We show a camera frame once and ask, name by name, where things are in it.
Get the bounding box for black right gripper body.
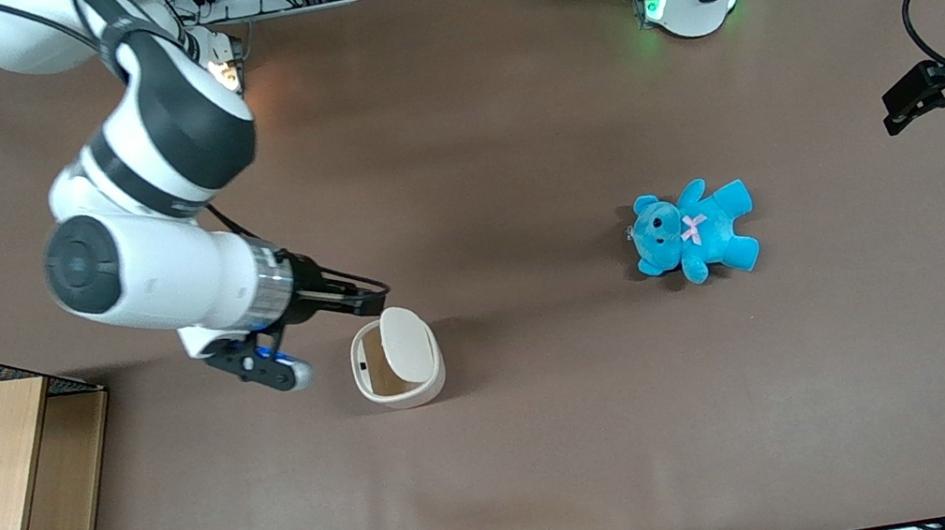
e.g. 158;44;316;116
279;248;342;327

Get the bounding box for white trash can swing lid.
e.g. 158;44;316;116
376;302;440;390

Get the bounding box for brown table cloth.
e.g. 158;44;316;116
0;0;945;530

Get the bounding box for blue teddy bear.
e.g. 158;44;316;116
620;171;766;295

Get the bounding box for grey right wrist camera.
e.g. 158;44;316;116
200;325;316;405

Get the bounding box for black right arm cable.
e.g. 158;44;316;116
0;0;391;347

